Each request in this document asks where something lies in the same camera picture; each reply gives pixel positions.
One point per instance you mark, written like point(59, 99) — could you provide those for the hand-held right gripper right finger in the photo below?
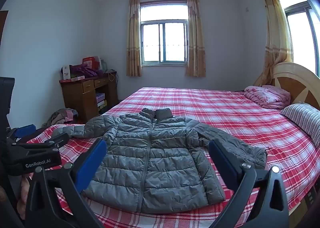
point(222, 165)

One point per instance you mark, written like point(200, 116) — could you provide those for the white printed box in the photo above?
point(66, 73)

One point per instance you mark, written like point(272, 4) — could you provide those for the person's left hand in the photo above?
point(25, 193)

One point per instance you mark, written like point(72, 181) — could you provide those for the brown wooden desk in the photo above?
point(75, 98)

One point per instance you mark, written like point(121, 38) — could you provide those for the large side window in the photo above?
point(300, 38)

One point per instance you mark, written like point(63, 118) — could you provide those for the striped pillow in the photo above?
point(302, 118)

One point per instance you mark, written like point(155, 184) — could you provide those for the pink folded quilt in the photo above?
point(267, 95)

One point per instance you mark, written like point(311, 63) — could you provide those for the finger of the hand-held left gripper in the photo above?
point(25, 129)
point(55, 140)

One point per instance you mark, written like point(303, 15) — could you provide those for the wooden headboard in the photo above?
point(295, 85)

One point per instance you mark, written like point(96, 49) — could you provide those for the flat pink box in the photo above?
point(77, 78)

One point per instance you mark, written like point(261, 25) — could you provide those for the brown wooden door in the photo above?
point(3, 25)

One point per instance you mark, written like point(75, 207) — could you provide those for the black flat panel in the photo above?
point(6, 100)

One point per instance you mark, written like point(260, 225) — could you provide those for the red gift box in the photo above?
point(91, 62)

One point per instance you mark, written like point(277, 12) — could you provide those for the purple cloth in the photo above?
point(82, 70)

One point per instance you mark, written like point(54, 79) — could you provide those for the sliding window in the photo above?
point(162, 40)

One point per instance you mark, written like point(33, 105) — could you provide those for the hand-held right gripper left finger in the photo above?
point(91, 165)

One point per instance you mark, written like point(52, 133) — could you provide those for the bed with red plaid sheet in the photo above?
point(225, 123)

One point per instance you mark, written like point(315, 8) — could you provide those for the grey puffer jacket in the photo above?
point(155, 168)

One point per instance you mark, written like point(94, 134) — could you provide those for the long yellow curtain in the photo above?
point(275, 30)

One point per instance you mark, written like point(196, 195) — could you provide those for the yellow patterned curtain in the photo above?
point(133, 38)
point(196, 38)

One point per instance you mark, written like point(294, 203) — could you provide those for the pile of clothes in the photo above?
point(60, 116)

